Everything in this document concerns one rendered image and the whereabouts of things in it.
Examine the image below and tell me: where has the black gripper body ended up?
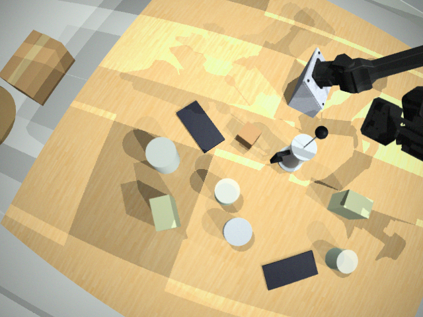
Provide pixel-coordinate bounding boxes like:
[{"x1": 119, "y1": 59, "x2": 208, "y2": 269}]
[{"x1": 360, "y1": 97, "x2": 423, "y2": 162}]

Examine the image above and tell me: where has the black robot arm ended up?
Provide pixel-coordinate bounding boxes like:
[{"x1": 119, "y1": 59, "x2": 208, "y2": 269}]
[{"x1": 312, "y1": 45, "x2": 423, "y2": 123}]

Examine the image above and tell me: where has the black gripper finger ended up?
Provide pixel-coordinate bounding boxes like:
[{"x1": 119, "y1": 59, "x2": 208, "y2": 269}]
[{"x1": 369, "y1": 102, "x2": 404, "y2": 146}]

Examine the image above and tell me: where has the pale green block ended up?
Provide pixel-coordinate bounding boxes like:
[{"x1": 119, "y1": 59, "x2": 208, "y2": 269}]
[
  {"x1": 149, "y1": 195, "x2": 181, "y2": 232},
  {"x1": 327, "y1": 190, "x2": 374, "y2": 220}
]

